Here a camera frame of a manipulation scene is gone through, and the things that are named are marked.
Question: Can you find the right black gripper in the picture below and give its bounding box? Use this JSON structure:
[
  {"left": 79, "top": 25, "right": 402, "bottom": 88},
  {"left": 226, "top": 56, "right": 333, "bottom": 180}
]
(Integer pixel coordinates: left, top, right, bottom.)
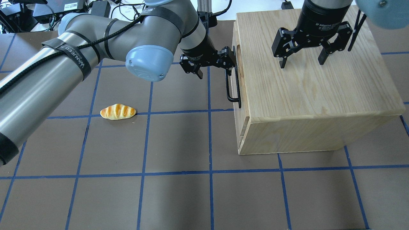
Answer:
[{"left": 272, "top": 1, "right": 352, "bottom": 69}]

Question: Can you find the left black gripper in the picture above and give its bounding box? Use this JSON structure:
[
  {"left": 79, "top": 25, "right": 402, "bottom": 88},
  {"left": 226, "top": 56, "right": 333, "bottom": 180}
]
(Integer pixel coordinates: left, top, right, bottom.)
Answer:
[{"left": 179, "top": 35, "right": 236, "bottom": 80}]

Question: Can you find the black metal drawer handle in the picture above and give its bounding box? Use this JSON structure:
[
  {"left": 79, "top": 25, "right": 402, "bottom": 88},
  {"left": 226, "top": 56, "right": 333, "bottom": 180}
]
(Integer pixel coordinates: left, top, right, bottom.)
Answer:
[{"left": 225, "top": 64, "right": 242, "bottom": 109}]

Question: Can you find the wooden drawer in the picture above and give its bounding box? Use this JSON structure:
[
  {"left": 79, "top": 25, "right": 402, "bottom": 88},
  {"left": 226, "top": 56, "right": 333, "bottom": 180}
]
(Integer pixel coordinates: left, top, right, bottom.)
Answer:
[{"left": 231, "top": 22, "right": 250, "bottom": 155}]

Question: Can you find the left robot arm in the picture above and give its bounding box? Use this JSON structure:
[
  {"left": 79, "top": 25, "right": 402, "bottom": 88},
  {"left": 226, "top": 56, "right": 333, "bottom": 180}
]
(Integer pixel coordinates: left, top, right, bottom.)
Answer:
[{"left": 0, "top": 0, "right": 237, "bottom": 165}]

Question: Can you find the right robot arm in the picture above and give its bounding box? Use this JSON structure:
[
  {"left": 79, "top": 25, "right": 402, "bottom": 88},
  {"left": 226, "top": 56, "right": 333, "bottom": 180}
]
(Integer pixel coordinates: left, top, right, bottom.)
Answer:
[{"left": 272, "top": 0, "right": 409, "bottom": 68}]

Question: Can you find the light wooden drawer cabinet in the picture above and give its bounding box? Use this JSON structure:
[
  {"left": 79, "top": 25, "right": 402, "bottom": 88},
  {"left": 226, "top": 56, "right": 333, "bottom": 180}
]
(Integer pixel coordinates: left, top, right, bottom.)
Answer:
[{"left": 236, "top": 9, "right": 405, "bottom": 154}]

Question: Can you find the toy bread loaf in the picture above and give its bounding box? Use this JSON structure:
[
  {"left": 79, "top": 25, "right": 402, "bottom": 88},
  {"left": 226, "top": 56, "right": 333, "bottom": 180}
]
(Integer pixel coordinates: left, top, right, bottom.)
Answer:
[{"left": 100, "top": 103, "right": 137, "bottom": 120}]

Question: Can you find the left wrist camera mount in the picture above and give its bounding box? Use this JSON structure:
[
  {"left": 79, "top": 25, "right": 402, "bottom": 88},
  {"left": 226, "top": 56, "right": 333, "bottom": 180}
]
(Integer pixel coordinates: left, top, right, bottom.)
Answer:
[{"left": 197, "top": 11, "right": 218, "bottom": 30}]

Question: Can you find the aluminium frame post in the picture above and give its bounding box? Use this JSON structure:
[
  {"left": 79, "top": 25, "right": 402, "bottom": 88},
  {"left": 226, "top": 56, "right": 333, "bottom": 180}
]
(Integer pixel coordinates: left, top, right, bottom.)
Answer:
[{"left": 197, "top": 0, "right": 212, "bottom": 12}]

